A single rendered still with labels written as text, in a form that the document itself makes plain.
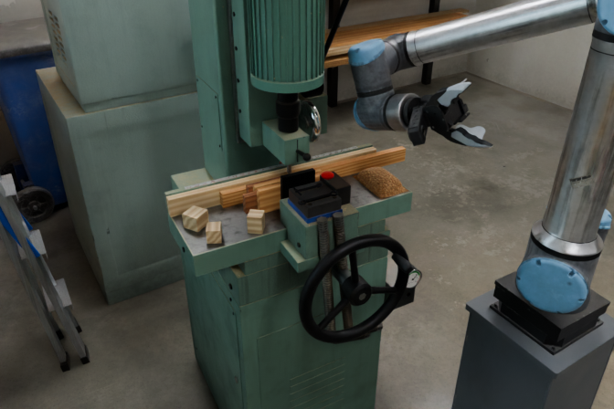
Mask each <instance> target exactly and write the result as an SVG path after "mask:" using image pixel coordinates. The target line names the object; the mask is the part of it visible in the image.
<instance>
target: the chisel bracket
mask: <svg viewBox="0 0 614 409"><path fill-rule="evenodd" d="M262 139H263V145H264V146H265V147H266V148H267V149H268V150H269V151H270V152H271V153H272V154H273V155H274V156H276V157H277V158H278V159H279V160H280V161H281V162H282V163H283V164H284V165H290V164H294V163H300V162H304V160H303V158H302V156H301V155H299V154H298V153H297V152H296V150H297V149H299V150H301V151H302V152H304V153H310V136H309V135H308V134H307V133H306V132H305V131H303V130H302V129H301V128H299V129H298V130H297V131H296V132H291V133H286V132H281V131H279V129H278V119H273V120H268V121H263V122H262Z"/></svg>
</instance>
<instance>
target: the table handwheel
mask: <svg viewBox="0 0 614 409"><path fill-rule="evenodd" d="M371 246H380V247H384V248H386V249H388V250H389V251H391V252H392V253H393V254H395V253H397V254H399V255H400V256H402V257H403V258H404V259H406V260H407V261H409V259H408V254H407V252H406V250H405V248H404V247H403V246H402V245H401V244H400V243H399V242H398V241H396V239H394V238H393V237H390V236H386V235H381V234H368V235H362V236H357V237H354V238H351V239H349V240H347V241H345V242H343V243H342V244H341V245H339V246H337V247H335V248H334V249H333V250H331V251H330V252H329V253H328V254H327V255H326V256H324V257H323V258H322V259H321V260H320V262H319V263H318V264H317V265H316V266H315V268H314V269H313V270H312V272H311V274H310V275H309V277H308V278H307V279H306V281H305V283H304V286H303V288H302V293H301V296H300V302H299V314H300V319H301V323H302V326H303V327H304V328H305V330H306V331H307V332H308V333H309V334H310V335H311V336H312V337H314V338H315V339H316V340H318V341H323V342H328V343H340V342H346V341H351V340H354V339H357V338H359V337H361V336H363V335H365V334H367V333H368V332H369V331H371V330H373V329H374V328H375V327H377V326H378V325H379V324H380V323H381V322H382V321H384V320H385V319H386V318H387V317H388V315H389V314H390V313H391V312H392V311H393V310H394V308H395V307H396V306H397V304H398V302H399V301H400V300H401V298H402V296H403V294H404V292H405V290H406V287H407V284H408V278H409V273H405V272H403V271H402V270H401V269H400V268H399V267H397V279H396V283H395V285H394V287H371V286H370V285H369V284H368V283H367V282H366V281H365V279H364V278H363V277H362V276H360V275H359V274H358V267H357V257H356V251H357V250H359V249H362V248H366V247H371ZM348 255H349V259H350V267H351V272H350V271H349V270H348V269H339V268H338V266H337V263H338V262H339V261H340V260H341V259H343V258H344V257H346V256H348ZM330 269H332V275H333V276H334V277H335V278H336V280H337V281H338V282H339V283H340V284H341V285H342V286H341V292H342V294H343V295H344V298H343V299H342V300H341V301H340V302H339V303H338V304H337V305H336V306H335V308H334V309H333V310H332V311H331V312H330V313H329V314H328V315H327V316H326V317H325V318H324V319H323V320H322V321H321V322H320V323H319V324H318V325H317V324H316V322H315V321H314V319H313V317H312V300H313V296H314V294H315V291H316V289H317V288H318V286H319V284H320V282H321V281H322V279H323V277H324V276H325V275H326V274H327V272H328V271H329V270H330ZM381 293H382V294H389V296H388V298H387V299H386V301H385V302H384V303H383V305H382V306H381V307H380V308H379V309H378V310H377V311H376V312H375V313H374V314H373V315H372V316H370V317H369V318H368V319H366V320H364V321H363V322H361V323H359V324H357V325H355V326H353V327H351V328H349V329H345V330H325V328H326V327H327V325H328V324H329V323H330V322H331V321H332V320H333V319H334V318H335V317H336V316H337V315H338V314H339V313H340V312H341V311H342V310H343V309H344V308H345V307H346V306H347V305H348V304H349V303H351V304H352V305H353V306H360V305H363V304H365V303H366V302H367V301H368V300H369V299H370V297H371V294H381Z"/></svg>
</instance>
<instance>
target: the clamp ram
mask: <svg viewBox="0 0 614 409"><path fill-rule="evenodd" d="M314 182H315V170H314V169H313V168H311V169H307V170H303V171H299V172H296V173H289V174H285V175H282V176H281V199H284V198H288V197H289V189H290V188H293V187H297V186H301V185H305V184H310V183H314Z"/></svg>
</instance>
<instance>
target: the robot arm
mask: <svg viewBox="0 0 614 409"><path fill-rule="evenodd" d="M592 23H595V25H594V29H593V33H592V42H591V45H590V49H589V52H588V58H587V62H586V65H585V68H584V72H583V76H582V79H581V82H580V86H579V90H578V93H577V99H576V103H575V106H574V109H573V113H572V116H571V120H570V123H569V127H568V130H567V134H566V139H565V143H564V147H563V150H562V153H561V157H560V161H559V164H558V167H557V171H556V177H555V180H554V184H553V187H552V191H551V194H550V197H549V201H548V205H547V207H546V210H545V215H544V218H543V219H541V220H538V221H536V222H535V223H534V224H533V226H532V230H531V234H530V236H529V240H528V244H527V248H526V251H525V254H524V259H523V261H522V263H521V265H520V266H519V268H518V269H517V275H516V278H515V285H516V287H517V289H518V290H519V292H520V293H521V295H522V296H523V297H524V298H525V299H526V300H528V301H529V302H530V303H531V304H532V305H533V306H535V307H537V308H539V309H541V310H544V311H547V312H552V313H560V314H576V313H579V312H581V311H583V310H585V309H586V308H587V306H588V303H589V302H590V299H591V290H590V285H591V282H592V279H593V277H594V274H595V271H596V268H597V265H598V261H599V258H600V255H601V252H602V249H603V245H604V241H605V239H606V236H607V234H608V231H609V230H610V224H611V221H612V217H611V214H610V213H609V211H608V210H606V209H605V208H606V205H607V202H608V199H609V194H610V191H611V188H612V185H613V183H614V0H523V1H519V2H516V3H512V4H509V5H503V6H500V7H496V8H494V9H490V10H487V11H483V12H480V13H477V14H474V15H470V16H465V17H462V18H458V19H455V20H451V21H449V22H445V23H441V24H438V25H435V26H429V27H426V28H422V29H420V30H416V31H409V32H406V33H403V34H394V35H392V36H390V37H387V38H386V39H383V40H382V39H380V38H376V39H370V40H366V41H364V42H361V43H358V44H357V45H354V46H352V47H350V48H349V50H348V57H349V60H348V61H349V64H350V66H351V70H352V74H353V78H354V82H355V89H356V94H357V98H358V99H357V100H356V101H355V105H354V117H355V121H356V122H357V124H358V125H359V126H360V127H362V128H363V129H366V130H370V131H407V132H408V137H409V139H410V141H411V142H412V143H413V145H414V146H417V145H421V144H425V140H426V136H427V130H428V127H429V126H430V128H431V130H432V131H435V132H436V133H438V134H440V135H442V136H443V137H444V138H446V139H447V140H449V141H450V142H454V143H458V144H461V145H464V146H467V145H468V146H471V147H480V148H491V147H492V146H493V144H491V143H489V142H487V141H486V140H483V139H482V137H483V135H484V133H485V129H484V128H483V127H481V126H476V127H473V128H469V127H467V126H465V125H462V124H460V125H457V126H456V129H453V128H451V127H452V126H453V125H456V124H457V123H458V122H463V121H464V120H465V119H466V118H467V117H468V116H469V115H470V113H469V112H467V111H468V110H469V109H468V107H467V104H466V103H465V104H463V102H462V99H460V96H459V95H460V94H461V93H462V92H463V91H464V90H466V89H467V88H468V87H469V86H470V85H471V83H470V82H465V81H466V80H467V79H465V80H463V81H462V82H461V83H458V84H455V85H452V86H450V87H448V88H441V89H440V90H439V91H437V92H436V93H435V94H432V95H424V96H423V97H422V98H420V97H419V96H418V95H417V94H414V93H404V94H395V93H394V89H393V85H392V80H391V76H390V75H392V74H394V73H396V72H398V71H399V70H402V69H406V68H414V67H416V66H420V65H421V64H425V63H429V62H432V61H436V60H441V59H444V58H451V57H455V56H458V55H463V54H467V53H471V52H474V51H478V50H482V49H486V48H490V47H497V46H500V45H504V44H509V43H513V42H516V41H520V40H524V39H527V38H532V37H539V36H542V35H546V34H550V33H555V32H558V31H562V30H566V29H569V28H573V27H578V26H584V25H588V24H592Z"/></svg>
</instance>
